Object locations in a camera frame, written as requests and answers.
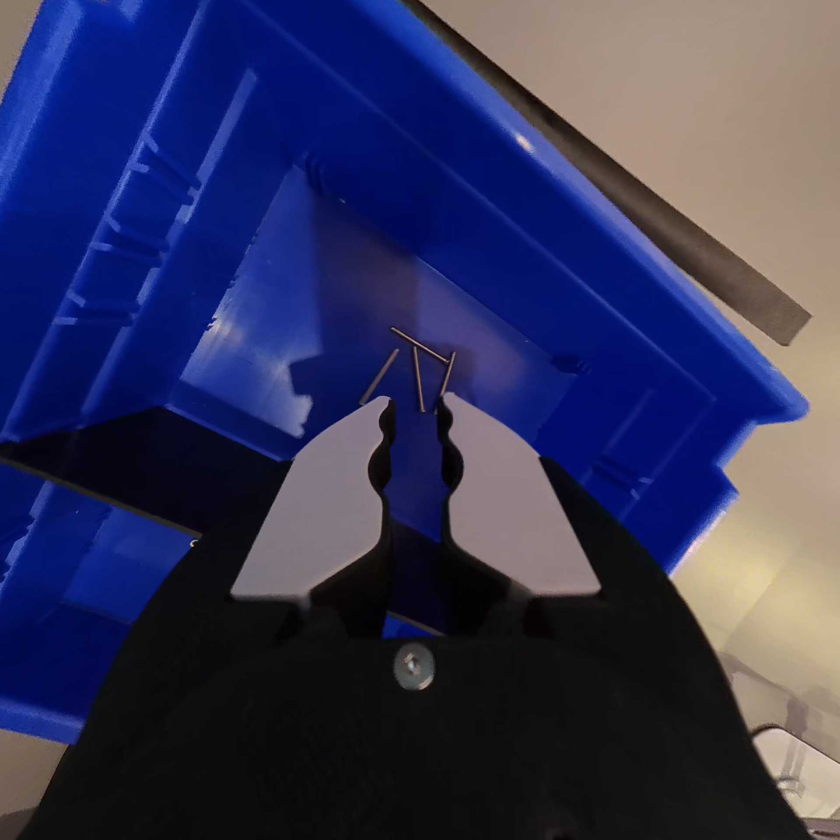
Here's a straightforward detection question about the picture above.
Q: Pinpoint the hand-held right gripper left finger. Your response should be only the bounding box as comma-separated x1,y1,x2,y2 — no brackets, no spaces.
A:
230,395,398,637

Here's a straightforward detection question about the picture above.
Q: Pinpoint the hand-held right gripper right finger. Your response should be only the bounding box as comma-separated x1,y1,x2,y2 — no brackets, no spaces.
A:
434,392,602,636

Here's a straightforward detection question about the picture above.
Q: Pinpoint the blue divided plastic bin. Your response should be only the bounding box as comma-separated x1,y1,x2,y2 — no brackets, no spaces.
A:
0,0,809,746

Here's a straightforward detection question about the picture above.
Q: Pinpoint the black bin divider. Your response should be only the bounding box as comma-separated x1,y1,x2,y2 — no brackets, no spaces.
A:
0,406,296,536

